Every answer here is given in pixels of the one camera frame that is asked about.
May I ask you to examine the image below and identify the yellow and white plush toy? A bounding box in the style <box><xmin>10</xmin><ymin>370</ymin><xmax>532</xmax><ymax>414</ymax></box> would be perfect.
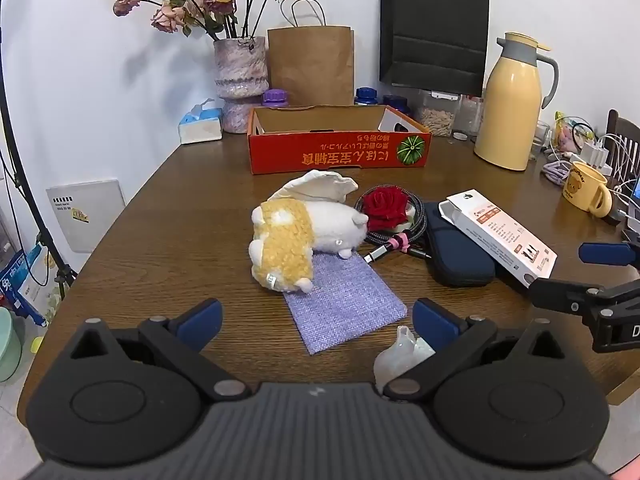
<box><xmin>249</xmin><ymin>199</ymin><xmax>370</xmax><ymax>295</ymax></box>

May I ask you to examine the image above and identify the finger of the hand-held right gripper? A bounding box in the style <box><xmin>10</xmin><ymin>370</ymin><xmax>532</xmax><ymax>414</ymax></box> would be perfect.
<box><xmin>529</xmin><ymin>276</ymin><xmax>640</xmax><ymax>317</ymax></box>
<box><xmin>579</xmin><ymin>241</ymin><xmax>640</xmax><ymax>267</ymax></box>

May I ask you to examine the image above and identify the purple woven cloth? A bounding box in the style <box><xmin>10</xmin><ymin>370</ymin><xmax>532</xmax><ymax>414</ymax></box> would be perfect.
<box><xmin>282</xmin><ymin>252</ymin><xmax>408</xmax><ymax>356</ymax></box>

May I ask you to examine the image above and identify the green plastic basin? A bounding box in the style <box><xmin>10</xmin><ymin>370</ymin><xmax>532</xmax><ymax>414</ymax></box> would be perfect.
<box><xmin>0</xmin><ymin>307</ymin><xmax>23</xmax><ymax>383</ymax></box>

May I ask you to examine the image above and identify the black paper bag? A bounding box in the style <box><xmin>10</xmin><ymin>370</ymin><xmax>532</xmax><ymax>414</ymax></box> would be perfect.
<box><xmin>378</xmin><ymin>0</ymin><xmax>491</xmax><ymax>97</ymax></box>

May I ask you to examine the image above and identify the white printed carton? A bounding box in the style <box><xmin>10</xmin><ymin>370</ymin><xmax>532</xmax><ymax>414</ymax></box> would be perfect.
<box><xmin>438</xmin><ymin>190</ymin><xmax>558</xmax><ymax>289</ymax></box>

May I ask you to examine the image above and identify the yellow mug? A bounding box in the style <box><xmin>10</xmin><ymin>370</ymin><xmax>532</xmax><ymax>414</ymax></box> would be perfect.
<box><xmin>561</xmin><ymin>161</ymin><xmax>613</xmax><ymax>218</ymax></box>

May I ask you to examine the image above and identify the navy blue case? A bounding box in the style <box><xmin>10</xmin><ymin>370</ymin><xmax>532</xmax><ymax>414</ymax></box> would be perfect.
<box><xmin>424</xmin><ymin>201</ymin><xmax>497</xmax><ymax>288</ymax></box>

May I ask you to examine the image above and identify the red rose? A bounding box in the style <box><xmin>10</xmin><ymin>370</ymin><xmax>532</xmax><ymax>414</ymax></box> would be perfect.
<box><xmin>361</xmin><ymin>187</ymin><xmax>412</xmax><ymax>233</ymax></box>

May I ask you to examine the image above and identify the clear container with grains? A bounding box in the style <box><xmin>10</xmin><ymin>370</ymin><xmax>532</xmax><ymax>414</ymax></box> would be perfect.
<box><xmin>417</xmin><ymin>89</ymin><xmax>460</xmax><ymax>137</ymax></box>

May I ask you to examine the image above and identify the clear plastic container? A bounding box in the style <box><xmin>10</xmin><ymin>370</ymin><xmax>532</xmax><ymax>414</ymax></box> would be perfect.
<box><xmin>457</xmin><ymin>94</ymin><xmax>486</xmax><ymax>137</ymax></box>

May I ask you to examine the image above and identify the purple textured vase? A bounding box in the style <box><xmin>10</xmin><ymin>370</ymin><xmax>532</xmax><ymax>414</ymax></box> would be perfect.
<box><xmin>213</xmin><ymin>36</ymin><xmax>271</xmax><ymax>134</ymax></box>

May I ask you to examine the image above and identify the blue tissue box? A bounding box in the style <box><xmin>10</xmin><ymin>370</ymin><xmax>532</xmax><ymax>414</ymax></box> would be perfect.
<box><xmin>177</xmin><ymin>98</ymin><xmax>224</xmax><ymax>145</ymax></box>

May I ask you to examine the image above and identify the red cardboard box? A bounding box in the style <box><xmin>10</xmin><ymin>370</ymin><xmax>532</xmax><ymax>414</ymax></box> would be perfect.
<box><xmin>246</xmin><ymin>105</ymin><xmax>432</xmax><ymax>176</ymax></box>

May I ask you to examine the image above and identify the blue and white package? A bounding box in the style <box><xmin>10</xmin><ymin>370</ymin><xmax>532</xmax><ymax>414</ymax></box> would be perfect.
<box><xmin>0</xmin><ymin>245</ymin><xmax>63</xmax><ymax>328</ymax></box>

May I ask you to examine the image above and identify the white power charger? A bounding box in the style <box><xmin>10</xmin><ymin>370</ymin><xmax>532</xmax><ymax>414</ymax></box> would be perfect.
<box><xmin>580</xmin><ymin>141</ymin><xmax>612</xmax><ymax>167</ymax></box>

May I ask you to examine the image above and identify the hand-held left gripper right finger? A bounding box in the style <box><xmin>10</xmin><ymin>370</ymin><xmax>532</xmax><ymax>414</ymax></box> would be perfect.
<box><xmin>382</xmin><ymin>298</ymin><xmax>568</xmax><ymax>403</ymax></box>

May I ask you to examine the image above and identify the braided cable coil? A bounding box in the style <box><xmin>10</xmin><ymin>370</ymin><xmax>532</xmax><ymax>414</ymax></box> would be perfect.
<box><xmin>354</xmin><ymin>185</ymin><xmax>433</xmax><ymax>265</ymax></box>

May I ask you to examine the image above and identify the clear drinking glass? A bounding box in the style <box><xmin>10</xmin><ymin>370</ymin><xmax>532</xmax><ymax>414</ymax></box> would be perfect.
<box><xmin>531</xmin><ymin>120</ymin><xmax>551</xmax><ymax>161</ymax></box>

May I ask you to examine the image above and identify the purple cable coil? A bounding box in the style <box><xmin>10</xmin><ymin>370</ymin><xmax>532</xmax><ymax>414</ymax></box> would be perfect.
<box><xmin>542</xmin><ymin>160</ymin><xmax>573</xmax><ymax>186</ymax></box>

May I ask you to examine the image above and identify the purple lid bottle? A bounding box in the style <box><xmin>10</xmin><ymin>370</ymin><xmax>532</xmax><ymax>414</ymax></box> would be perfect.
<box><xmin>261</xmin><ymin>87</ymin><xmax>290</xmax><ymax>109</ymax></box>

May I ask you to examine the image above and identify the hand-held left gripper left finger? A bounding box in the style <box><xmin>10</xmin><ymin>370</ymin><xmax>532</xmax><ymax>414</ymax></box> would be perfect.
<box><xmin>67</xmin><ymin>298</ymin><xmax>251</xmax><ymax>403</ymax></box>

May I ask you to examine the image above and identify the brown paper bag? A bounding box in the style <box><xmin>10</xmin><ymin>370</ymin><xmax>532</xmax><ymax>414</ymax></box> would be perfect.
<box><xmin>266</xmin><ymin>0</ymin><xmax>356</xmax><ymax>107</ymax></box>

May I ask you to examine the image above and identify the yellow thermos jug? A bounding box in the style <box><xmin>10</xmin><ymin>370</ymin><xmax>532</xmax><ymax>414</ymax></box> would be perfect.
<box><xmin>473</xmin><ymin>32</ymin><xmax>560</xmax><ymax>172</ymax></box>

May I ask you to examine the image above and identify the translucent plastic piece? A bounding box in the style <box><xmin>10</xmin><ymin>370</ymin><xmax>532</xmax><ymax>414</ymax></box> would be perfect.
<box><xmin>373</xmin><ymin>325</ymin><xmax>436</xmax><ymax>396</ymax></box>

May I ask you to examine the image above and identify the black tripod stand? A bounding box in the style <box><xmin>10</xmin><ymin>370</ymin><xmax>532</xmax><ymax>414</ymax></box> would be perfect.
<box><xmin>0</xmin><ymin>0</ymin><xmax>78</xmax><ymax>301</ymax></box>

